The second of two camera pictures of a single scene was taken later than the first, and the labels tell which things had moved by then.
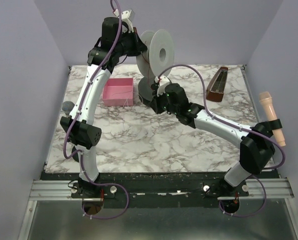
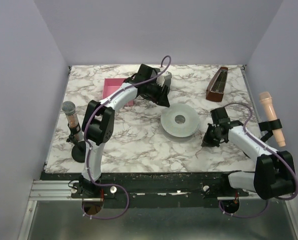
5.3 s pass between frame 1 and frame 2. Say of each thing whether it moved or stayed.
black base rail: stayed
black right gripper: moved
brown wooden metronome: stayed
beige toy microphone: stayed
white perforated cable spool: moved
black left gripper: moved
